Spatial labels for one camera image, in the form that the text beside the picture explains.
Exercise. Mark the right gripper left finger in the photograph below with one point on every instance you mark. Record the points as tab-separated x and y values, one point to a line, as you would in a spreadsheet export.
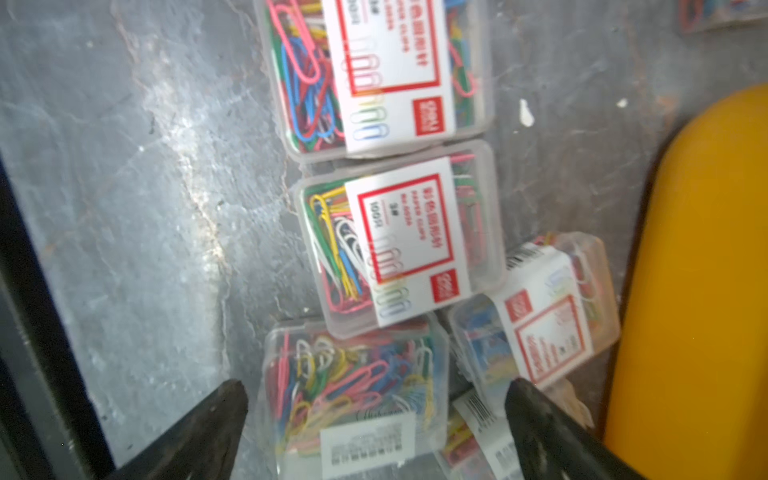
201	445

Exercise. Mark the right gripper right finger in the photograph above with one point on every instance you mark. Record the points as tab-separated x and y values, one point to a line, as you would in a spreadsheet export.
551	445

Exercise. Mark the paper clip box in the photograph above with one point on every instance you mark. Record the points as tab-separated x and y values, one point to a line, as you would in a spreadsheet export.
340	407
555	311
479	444
395	239
373	79

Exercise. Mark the yellow plastic tray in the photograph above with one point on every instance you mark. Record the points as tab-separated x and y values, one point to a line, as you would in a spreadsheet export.
689	390

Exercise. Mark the paper clip box table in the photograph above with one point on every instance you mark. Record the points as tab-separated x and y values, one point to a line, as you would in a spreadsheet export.
700	15

